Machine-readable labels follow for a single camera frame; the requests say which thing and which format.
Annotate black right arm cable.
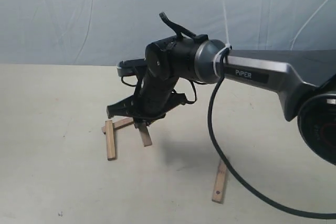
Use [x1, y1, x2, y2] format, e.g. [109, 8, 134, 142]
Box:
[207, 48, 336, 220]

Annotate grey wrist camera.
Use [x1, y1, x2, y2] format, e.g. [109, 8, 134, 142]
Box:
[117, 59, 147, 78]

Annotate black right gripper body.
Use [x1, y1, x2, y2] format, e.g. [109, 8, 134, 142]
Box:
[107, 71, 190, 123]

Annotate white zip tie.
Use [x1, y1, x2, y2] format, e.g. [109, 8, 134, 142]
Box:
[213, 1, 232, 78]

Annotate blue-grey backdrop cloth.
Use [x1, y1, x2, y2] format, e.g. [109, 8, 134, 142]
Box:
[1, 0, 335, 66]

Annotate wooden stick with holes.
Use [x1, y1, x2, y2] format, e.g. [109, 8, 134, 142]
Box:
[212, 159, 228, 204]

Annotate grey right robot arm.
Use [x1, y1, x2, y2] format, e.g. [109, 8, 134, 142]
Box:
[107, 35, 335, 164]

